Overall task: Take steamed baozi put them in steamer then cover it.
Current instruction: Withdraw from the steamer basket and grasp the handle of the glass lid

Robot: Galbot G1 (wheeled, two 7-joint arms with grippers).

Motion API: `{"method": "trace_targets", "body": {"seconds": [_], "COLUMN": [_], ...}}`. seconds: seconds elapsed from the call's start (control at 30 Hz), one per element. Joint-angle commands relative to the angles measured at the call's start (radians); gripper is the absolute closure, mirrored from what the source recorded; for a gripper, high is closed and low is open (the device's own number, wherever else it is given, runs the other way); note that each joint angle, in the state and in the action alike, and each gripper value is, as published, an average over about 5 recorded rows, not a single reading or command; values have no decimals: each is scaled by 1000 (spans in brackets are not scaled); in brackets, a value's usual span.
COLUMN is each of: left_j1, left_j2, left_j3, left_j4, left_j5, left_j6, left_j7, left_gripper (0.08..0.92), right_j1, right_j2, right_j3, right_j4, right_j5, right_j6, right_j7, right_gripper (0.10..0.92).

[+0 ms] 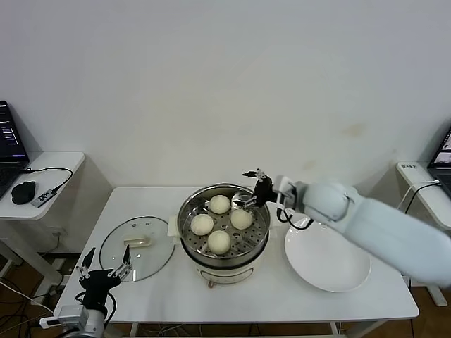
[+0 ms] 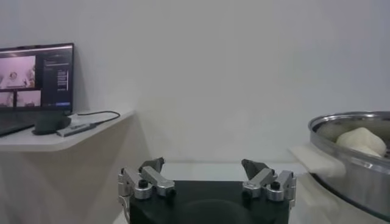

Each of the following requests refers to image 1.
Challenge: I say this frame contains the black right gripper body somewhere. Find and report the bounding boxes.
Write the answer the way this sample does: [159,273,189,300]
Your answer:
[252,177,276,208]

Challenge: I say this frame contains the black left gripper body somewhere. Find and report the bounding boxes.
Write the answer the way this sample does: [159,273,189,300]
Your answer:
[79,269,123,311]

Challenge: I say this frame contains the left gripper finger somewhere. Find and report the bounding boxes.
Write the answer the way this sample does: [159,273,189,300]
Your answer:
[108,244,134,281]
[76,247,97,281]

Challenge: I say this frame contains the round glass pot lid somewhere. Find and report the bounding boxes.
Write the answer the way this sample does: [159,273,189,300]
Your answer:
[99,215,177,282]

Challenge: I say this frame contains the white steamed baozi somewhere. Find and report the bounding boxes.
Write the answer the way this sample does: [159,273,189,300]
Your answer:
[207,230,233,256]
[210,194,232,215]
[230,209,254,230]
[190,213,215,236]

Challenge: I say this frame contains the stainless steel steamer basket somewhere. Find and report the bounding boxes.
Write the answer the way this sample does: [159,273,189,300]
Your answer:
[168,182,283,261]

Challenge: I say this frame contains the cream electric cooker pot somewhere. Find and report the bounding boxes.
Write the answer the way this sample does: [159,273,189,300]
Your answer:
[169,225,279,290]

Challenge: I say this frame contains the grey usb hub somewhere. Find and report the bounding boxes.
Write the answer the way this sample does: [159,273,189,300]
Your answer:
[30,187,58,208]

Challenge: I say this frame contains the white round plate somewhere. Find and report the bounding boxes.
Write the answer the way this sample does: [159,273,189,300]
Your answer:
[283,217,372,293]

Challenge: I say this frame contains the black computer mouse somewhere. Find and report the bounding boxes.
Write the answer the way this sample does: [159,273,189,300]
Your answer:
[11,180,37,204]

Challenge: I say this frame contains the white side table with mouse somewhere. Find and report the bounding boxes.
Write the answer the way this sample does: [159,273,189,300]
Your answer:
[0,151,86,296]

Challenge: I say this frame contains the black laptop with dark screen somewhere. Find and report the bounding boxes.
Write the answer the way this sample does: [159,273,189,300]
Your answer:
[0,101,31,200]

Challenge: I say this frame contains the white side table with label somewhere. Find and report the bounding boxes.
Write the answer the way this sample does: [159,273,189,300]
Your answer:
[396,162,451,307]

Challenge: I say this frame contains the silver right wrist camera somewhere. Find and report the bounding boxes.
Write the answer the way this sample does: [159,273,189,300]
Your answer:
[274,175,297,209]

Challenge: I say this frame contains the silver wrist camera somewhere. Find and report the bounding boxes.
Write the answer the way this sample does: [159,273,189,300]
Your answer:
[39,305,89,328]
[274,175,297,209]

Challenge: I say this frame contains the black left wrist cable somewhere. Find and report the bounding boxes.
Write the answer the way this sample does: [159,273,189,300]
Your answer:
[75,292,117,327]

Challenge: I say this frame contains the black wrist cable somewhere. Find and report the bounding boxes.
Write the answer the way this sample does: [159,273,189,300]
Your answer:
[276,207,314,232]
[75,292,117,327]

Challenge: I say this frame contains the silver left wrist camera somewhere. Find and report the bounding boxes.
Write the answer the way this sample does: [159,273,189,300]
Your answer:
[39,305,89,328]

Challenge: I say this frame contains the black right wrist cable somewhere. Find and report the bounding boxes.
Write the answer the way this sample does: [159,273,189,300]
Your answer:
[276,207,314,232]

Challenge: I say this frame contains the white floor cable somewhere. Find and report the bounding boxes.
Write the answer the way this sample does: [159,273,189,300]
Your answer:
[0,277,54,313]

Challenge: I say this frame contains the black floor cable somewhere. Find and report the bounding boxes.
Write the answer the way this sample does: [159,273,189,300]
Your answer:
[0,274,39,338]

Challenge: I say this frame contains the black hub cable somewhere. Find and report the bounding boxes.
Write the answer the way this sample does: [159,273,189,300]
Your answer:
[20,166,74,194]

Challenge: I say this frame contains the white laptop cable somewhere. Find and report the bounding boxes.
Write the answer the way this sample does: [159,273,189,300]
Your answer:
[401,180,441,214]

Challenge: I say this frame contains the black cable with adapter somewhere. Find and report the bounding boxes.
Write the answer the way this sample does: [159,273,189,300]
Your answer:
[403,183,441,216]

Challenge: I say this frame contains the laptop showing camera views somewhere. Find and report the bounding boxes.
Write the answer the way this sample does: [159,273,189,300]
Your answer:
[427,128,451,198]

